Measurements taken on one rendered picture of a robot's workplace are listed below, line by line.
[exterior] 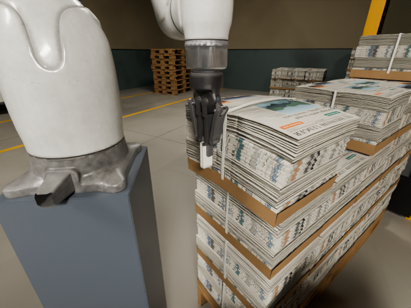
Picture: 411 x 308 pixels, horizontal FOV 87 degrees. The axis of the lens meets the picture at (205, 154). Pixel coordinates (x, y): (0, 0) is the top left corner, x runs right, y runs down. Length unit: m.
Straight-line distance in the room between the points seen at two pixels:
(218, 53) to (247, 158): 0.24
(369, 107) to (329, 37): 6.60
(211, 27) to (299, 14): 7.31
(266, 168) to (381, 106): 0.62
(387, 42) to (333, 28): 5.98
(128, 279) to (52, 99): 0.34
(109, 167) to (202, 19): 0.31
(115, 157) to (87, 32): 0.19
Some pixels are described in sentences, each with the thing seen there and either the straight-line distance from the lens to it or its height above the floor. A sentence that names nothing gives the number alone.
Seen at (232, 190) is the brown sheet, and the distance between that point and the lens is 0.60.
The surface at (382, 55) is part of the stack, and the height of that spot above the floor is 1.18.
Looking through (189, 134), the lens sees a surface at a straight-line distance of 0.70.
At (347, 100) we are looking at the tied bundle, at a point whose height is 1.03.
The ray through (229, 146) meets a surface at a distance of 0.56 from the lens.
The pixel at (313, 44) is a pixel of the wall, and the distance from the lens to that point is 7.61.
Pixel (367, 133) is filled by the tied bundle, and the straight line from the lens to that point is 1.05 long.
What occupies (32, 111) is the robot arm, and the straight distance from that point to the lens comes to 0.38.
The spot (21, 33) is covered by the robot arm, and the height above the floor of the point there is 1.22.
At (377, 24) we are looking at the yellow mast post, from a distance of 2.21.
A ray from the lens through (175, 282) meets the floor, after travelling 1.47.
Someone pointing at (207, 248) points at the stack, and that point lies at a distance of 0.97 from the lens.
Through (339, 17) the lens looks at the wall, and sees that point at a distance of 7.60.
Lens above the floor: 1.20
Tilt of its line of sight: 25 degrees down
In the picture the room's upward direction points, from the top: straight up
